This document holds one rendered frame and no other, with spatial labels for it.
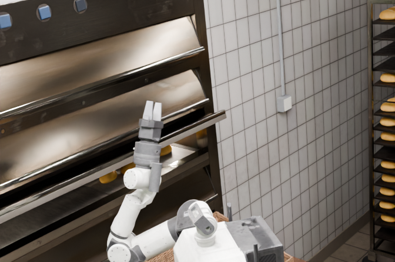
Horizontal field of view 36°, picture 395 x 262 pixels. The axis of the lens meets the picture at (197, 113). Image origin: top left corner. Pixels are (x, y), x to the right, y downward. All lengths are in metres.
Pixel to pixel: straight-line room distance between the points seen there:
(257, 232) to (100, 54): 1.08
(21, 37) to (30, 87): 0.19
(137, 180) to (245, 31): 1.46
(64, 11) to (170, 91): 0.70
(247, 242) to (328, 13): 2.32
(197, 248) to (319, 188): 2.36
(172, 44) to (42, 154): 0.81
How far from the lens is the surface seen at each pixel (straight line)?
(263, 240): 1.86
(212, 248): 1.83
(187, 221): 2.01
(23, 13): 2.34
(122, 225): 2.08
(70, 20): 2.46
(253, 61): 3.31
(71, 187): 2.38
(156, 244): 2.08
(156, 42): 2.77
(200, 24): 2.97
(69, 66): 2.48
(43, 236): 2.56
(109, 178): 2.90
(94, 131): 2.58
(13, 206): 2.26
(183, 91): 2.92
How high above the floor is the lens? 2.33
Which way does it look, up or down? 18 degrees down
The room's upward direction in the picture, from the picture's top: 6 degrees counter-clockwise
